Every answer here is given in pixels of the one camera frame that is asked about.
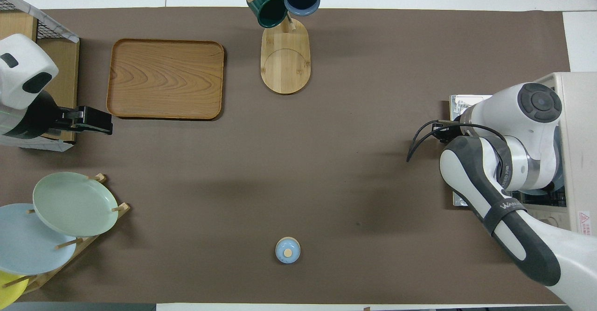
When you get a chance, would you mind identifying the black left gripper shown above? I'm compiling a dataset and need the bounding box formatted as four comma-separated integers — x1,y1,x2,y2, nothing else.
52,106,113,137

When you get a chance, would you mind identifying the oven door with white handle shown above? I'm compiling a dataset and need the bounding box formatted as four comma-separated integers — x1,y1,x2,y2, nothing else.
449,94,494,208

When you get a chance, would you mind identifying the cream toaster oven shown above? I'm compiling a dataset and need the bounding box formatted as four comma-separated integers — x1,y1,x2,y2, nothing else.
511,72,597,237

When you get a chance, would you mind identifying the rectangular wooden tray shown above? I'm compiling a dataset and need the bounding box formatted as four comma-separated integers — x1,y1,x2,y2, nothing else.
106,38,225,120

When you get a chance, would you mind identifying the pale green plate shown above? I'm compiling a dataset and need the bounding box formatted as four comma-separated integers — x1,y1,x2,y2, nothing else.
33,172,119,237

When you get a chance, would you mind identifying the wooden plate rack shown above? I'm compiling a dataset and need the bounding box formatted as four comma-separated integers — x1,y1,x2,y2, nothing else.
0,173,131,296

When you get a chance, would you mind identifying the yellow plate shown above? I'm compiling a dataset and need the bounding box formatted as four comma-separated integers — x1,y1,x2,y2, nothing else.
0,270,30,310

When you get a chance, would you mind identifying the wooden mug tree stand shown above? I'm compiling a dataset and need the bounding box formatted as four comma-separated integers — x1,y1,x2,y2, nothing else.
247,0,322,95

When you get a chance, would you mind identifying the dark green mug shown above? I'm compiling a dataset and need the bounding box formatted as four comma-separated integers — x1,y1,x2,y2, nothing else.
246,0,289,28

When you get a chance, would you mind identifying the small blue lidded jar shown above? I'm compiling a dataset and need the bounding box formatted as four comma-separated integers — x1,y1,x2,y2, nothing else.
275,236,302,264

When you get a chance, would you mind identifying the brown table mat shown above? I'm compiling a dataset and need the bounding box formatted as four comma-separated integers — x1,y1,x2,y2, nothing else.
0,7,596,305

